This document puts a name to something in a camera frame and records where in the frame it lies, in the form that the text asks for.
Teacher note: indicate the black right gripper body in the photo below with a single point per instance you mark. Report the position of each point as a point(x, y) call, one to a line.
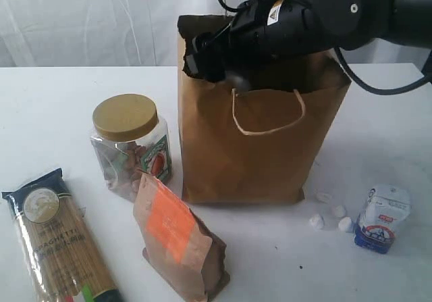
point(272, 30)

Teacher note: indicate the white backdrop curtain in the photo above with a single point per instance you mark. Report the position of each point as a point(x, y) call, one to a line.
point(94, 32)

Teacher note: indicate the spaghetti packet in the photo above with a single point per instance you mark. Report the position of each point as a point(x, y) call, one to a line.
point(62, 257)

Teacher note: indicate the white printed snack pouch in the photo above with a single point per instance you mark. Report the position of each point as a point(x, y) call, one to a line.
point(381, 217)

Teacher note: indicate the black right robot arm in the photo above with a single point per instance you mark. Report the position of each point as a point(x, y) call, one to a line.
point(403, 22)

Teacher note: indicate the clear nut jar gold lid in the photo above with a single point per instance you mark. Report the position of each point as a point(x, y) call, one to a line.
point(130, 138)

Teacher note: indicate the brown paper shopping bag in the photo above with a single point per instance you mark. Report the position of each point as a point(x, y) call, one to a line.
point(257, 146)

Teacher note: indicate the dark tea can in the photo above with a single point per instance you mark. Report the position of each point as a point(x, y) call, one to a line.
point(238, 81)

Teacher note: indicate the kraft pouch orange label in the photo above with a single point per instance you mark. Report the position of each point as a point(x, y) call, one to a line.
point(178, 245)

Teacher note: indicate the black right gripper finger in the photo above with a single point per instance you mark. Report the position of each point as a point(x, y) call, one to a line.
point(206, 56)

